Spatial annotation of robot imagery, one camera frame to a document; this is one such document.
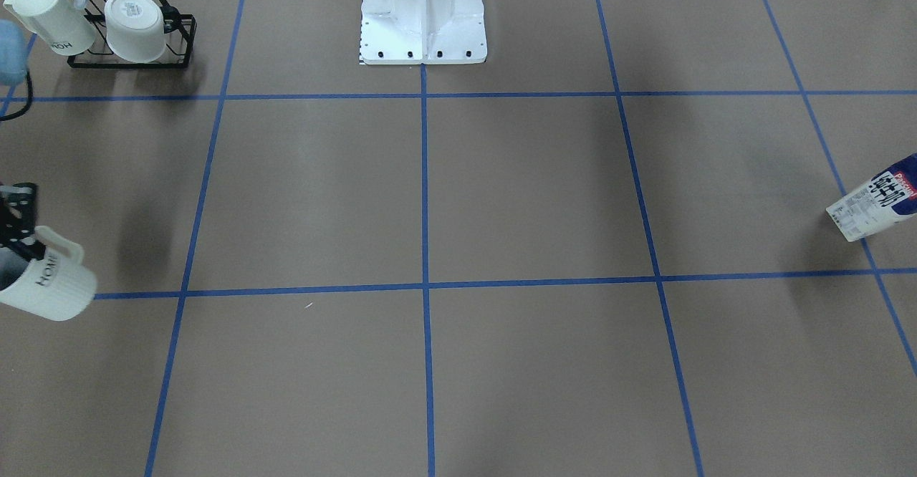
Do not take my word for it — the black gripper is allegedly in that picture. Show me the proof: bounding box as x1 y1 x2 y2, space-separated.
1 183 45 263

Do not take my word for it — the white ribbed mug on rack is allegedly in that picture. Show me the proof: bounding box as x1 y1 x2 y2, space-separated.
2 0 96 57

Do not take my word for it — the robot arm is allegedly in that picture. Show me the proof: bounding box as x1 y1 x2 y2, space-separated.
1 19 45 263

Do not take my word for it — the white cup on rack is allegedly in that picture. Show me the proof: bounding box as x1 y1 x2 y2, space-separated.
103 0 166 63

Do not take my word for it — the milk carton blue white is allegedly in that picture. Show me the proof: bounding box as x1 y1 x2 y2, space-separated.
825 153 916 242

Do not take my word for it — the white HOME mug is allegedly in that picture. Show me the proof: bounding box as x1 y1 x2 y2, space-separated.
1 226 97 322

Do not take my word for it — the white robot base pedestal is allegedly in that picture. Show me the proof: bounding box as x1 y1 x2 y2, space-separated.
358 0 488 65

